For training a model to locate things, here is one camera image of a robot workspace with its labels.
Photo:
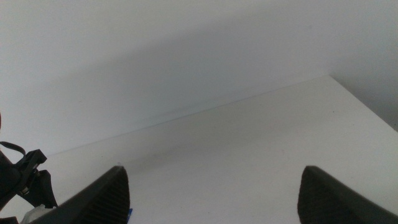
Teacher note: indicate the blue mat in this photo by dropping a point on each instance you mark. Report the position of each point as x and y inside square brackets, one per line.
[130, 214]

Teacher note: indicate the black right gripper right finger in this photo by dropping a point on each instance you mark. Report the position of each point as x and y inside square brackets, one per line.
[326, 202]

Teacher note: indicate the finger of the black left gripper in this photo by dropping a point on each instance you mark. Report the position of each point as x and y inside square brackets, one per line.
[42, 189]
[7, 220]

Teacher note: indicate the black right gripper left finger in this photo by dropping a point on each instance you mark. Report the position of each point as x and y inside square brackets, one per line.
[102, 202]

